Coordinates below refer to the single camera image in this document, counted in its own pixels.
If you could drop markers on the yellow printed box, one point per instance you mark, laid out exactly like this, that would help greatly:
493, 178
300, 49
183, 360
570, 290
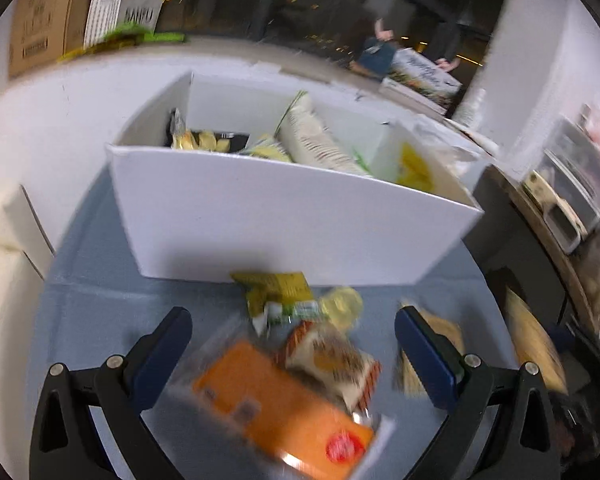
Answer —
540, 187

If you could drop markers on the clear drawer unit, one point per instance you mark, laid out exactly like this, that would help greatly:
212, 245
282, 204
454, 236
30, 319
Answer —
580, 160

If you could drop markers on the clear jelly cup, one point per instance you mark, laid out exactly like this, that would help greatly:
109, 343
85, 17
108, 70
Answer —
341, 307

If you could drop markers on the dark wooden desk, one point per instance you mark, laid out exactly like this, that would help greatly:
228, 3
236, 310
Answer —
520, 230

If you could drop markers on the cream sofa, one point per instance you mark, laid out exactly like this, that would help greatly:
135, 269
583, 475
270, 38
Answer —
5, 270

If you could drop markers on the long white snack packet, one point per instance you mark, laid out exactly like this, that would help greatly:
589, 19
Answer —
315, 145

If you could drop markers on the white black device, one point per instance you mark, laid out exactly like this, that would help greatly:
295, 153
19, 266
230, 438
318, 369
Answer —
565, 225

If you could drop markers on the white brown snack packet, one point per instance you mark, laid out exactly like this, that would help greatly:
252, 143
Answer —
330, 360

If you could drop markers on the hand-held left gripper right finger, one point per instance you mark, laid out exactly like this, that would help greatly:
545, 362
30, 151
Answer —
422, 355

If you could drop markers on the clear plastic bag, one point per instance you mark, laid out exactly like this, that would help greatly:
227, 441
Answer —
455, 140

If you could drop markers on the white plastic bottle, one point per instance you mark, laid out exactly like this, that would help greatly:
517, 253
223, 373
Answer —
471, 105

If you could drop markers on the black yellow snack packet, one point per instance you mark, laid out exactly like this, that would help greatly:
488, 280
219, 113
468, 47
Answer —
200, 140

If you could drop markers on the brown board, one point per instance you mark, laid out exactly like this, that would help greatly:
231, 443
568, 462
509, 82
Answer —
535, 335

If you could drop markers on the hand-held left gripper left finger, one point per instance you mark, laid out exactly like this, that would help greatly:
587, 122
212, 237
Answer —
164, 355

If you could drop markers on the olive yellow snack packet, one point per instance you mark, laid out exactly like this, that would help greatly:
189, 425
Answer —
272, 292

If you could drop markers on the round cracker packet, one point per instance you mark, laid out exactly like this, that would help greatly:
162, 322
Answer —
442, 332

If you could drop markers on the printed tissue box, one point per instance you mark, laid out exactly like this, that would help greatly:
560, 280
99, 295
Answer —
420, 77

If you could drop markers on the white cardboard box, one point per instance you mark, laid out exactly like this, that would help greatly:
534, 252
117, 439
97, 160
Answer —
280, 220

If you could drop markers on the brown cardboard box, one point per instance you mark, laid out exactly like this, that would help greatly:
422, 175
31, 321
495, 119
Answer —
40, 15

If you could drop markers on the orange snack packet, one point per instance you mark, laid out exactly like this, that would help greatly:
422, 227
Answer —
280, 410

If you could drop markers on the pile of green packets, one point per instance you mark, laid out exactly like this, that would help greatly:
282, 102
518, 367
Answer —
130, 40

